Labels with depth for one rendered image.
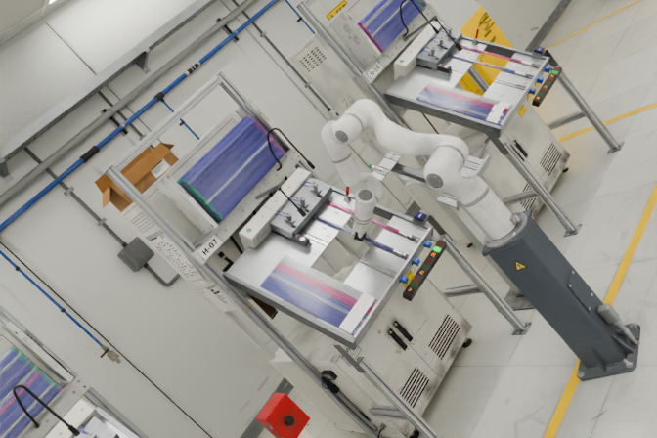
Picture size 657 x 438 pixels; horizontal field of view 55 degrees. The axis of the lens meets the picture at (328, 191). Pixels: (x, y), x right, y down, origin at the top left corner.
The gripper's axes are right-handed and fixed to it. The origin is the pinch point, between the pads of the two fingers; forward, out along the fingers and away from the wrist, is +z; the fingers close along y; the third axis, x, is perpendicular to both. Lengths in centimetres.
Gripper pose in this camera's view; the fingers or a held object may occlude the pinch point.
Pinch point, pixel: (361, 236)
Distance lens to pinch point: 297.1
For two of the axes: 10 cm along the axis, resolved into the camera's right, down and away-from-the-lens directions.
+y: -5.6, 6.5, -5.2
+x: 8.3, 4.5, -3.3
